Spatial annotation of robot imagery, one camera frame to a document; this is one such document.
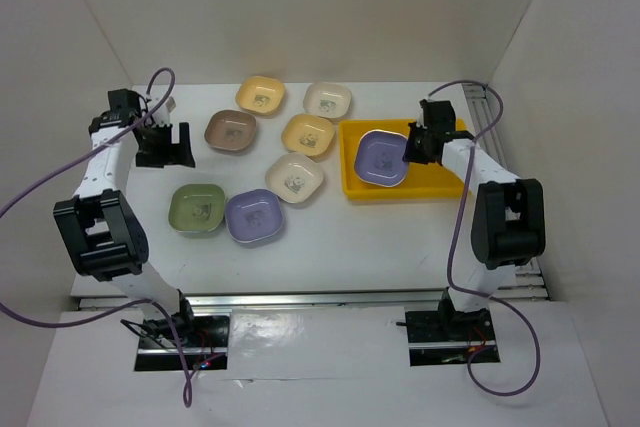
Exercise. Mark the green panda plate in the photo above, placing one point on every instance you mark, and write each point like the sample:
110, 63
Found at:
197, 208

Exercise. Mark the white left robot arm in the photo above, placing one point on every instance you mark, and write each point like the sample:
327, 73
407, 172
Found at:
106, 241

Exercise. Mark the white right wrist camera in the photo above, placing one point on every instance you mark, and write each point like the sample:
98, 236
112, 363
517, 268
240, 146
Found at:
423, 120

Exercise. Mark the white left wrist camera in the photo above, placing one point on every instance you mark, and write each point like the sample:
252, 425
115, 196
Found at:
162, 116

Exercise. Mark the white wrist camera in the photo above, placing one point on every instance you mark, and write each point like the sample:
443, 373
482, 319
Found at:
162, 116
423, 120

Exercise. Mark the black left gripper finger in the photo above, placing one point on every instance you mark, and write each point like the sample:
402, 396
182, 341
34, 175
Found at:
181, 152
151, 154

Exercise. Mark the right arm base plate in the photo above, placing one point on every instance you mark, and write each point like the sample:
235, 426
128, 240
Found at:
432, 342

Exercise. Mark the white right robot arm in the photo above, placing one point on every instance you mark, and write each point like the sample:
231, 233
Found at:
458, 303

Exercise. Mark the cream panda plate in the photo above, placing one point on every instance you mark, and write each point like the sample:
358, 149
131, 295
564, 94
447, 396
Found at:
294, 177
328, 100

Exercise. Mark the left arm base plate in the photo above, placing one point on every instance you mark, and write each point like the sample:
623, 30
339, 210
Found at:
206, 348

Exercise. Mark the purple panda plate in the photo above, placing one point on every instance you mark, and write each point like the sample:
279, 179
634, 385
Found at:
379, 158
254, 216

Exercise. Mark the yellow panda plate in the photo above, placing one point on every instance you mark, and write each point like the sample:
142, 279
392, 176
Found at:
260, 95
308, 134

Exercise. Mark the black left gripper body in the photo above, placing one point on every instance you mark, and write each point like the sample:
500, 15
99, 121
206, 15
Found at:
159, 133

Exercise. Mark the brown panda plate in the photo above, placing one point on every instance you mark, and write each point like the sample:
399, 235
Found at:
230, 131

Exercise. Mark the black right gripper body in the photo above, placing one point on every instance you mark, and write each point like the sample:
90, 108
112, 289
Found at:
419, 135

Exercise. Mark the aluminium front rail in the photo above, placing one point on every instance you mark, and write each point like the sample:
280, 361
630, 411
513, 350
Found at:
526, 293

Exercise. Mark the aluminium side rail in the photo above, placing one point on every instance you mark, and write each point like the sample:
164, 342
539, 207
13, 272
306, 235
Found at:
508, 225

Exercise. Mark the yellow plastic bin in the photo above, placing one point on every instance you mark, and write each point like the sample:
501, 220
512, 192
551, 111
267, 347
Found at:
422, 181

